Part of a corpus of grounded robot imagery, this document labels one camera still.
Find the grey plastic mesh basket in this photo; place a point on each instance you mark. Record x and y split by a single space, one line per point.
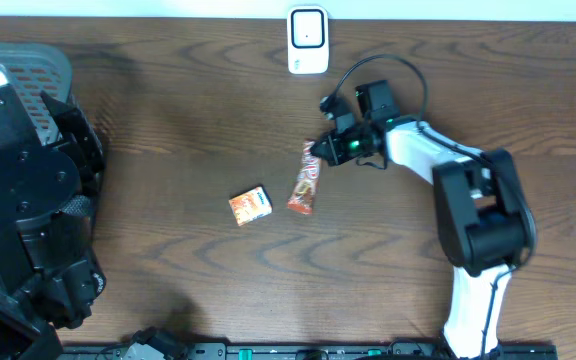
33 68

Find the white barcode scanner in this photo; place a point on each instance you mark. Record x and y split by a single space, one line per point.
308 40

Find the orange snack box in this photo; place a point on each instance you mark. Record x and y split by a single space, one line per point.
250 205

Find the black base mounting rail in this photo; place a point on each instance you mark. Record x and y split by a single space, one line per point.
220 351

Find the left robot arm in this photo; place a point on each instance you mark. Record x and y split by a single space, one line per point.
49 193

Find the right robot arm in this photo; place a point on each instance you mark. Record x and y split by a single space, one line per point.
484 225

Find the red Top chocolate bar wrapper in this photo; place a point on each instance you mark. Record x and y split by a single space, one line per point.
304 192

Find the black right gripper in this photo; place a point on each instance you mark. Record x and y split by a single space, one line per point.
331 151

